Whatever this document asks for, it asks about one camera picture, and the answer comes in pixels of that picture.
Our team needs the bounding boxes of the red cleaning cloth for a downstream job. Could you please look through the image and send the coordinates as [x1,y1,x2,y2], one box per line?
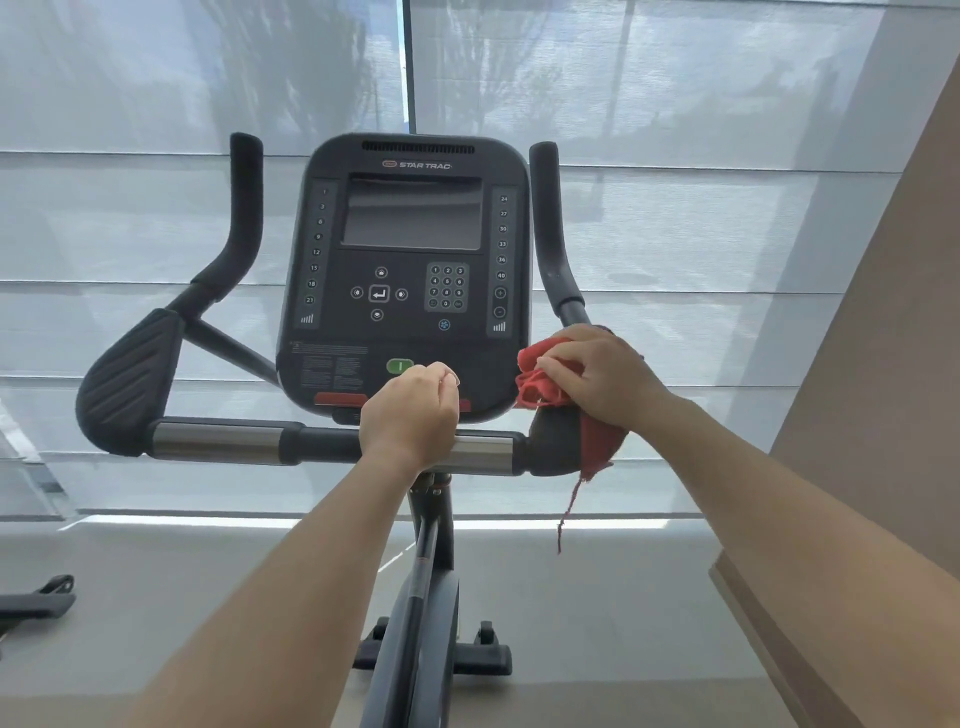
[514,336,627,555]

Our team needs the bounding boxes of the black machine foot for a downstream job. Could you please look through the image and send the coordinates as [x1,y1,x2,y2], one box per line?
[0,574,78,640]

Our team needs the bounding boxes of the black exercise bike frame post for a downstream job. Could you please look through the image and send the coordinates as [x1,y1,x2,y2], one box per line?
[360,471,462,728]

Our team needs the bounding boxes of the person's right forearm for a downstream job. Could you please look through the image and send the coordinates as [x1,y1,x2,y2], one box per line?
[637,393,960,728]

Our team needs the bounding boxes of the grey translucent roller blind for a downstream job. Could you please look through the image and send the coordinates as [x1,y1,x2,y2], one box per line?
[411,0,905,520]
[0,0,408,520]

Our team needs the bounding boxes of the person's left forearm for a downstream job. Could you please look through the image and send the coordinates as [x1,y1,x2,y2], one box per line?
[112,448,430,728]

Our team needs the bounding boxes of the person's right hand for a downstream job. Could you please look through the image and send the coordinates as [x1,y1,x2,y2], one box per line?
[535,324,678,437]

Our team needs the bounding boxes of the black exercise bike handlebar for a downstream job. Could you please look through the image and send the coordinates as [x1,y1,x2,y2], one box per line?
[75,132,625,480]

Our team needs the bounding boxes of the person's left hand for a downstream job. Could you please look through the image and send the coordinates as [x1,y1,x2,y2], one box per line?
[358,362,462,475]

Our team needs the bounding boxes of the black exercise bike console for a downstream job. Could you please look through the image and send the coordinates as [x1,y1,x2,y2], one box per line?
[275,133,534,426]

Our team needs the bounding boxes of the black bike base stabilizer bar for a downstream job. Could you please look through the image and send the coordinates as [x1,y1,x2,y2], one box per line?
[351,618,515,678]

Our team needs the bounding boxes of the dark window frame mullion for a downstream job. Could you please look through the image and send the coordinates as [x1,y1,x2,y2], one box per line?
[402,0,416,136]

